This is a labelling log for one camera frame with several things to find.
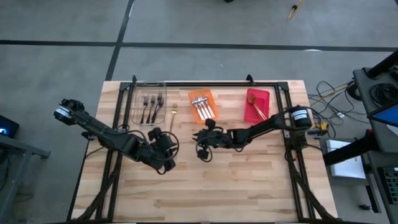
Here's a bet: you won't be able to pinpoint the black keypad panel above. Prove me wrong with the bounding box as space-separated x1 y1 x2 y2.
377 166 398 205

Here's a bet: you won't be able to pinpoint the coiled black cable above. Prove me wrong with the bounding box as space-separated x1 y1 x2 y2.
369 82 398 108

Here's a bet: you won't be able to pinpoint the tangled floor cables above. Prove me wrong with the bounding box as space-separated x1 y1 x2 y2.
307 80 358 138

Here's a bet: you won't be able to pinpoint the orange plastic bin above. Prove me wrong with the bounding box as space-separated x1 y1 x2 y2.
187 88 219 125

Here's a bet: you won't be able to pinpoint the black metal beam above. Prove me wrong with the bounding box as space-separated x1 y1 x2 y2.
323 132 374 166

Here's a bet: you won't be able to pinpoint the grey and black equipment cart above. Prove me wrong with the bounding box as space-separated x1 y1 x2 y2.
353 49 398 153

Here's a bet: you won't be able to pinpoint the black sleeved cable bundle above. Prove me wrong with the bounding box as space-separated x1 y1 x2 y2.
284 146 338 222
74 146 122 222

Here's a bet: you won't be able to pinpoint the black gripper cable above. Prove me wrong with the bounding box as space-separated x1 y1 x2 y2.
195 141 214 163
118 124 180 175

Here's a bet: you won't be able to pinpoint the clear plastic bin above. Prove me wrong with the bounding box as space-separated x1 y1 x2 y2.
131 81 167 126

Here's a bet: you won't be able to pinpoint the grey metal bench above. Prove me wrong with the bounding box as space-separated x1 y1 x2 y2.
0 134 52 224

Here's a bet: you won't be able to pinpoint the black box with blue light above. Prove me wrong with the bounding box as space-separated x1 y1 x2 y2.
0 114 20 139

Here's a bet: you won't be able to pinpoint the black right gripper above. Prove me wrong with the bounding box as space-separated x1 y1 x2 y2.
192 118 233 161

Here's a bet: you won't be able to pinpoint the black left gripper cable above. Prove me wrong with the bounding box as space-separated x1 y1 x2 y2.
118 124 180 175

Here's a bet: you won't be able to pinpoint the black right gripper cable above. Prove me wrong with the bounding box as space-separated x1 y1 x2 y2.
195 141 214 163

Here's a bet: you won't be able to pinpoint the white box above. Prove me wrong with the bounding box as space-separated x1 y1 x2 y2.
326 139 367 180

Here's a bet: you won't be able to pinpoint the white-handled silver fork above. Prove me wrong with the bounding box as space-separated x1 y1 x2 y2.
195 97 209 121
202 96 216 119
199 96 213 119
191 98 205 121

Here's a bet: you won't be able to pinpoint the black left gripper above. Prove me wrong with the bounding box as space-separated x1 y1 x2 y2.
141 126 177 173

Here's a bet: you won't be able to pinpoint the blue panel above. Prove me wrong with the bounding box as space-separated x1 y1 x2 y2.
371 104 398 128

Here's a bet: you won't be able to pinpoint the red plastic bin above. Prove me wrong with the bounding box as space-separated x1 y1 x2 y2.
243 88 271 124

